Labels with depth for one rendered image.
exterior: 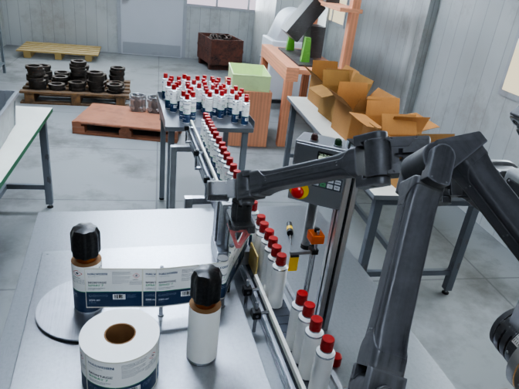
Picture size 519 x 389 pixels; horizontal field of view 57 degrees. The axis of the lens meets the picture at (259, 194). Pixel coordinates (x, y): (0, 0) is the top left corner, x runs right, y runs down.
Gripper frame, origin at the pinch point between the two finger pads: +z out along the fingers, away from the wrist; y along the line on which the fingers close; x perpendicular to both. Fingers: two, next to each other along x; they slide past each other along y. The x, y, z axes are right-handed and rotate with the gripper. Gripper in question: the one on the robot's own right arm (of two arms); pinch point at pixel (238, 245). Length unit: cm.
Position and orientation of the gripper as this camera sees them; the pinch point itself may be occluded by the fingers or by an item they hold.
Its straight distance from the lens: 138.7
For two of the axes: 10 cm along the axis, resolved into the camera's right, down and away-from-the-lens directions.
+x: 9.7, -0.1, 2.5
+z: -1.0, 9.0, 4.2
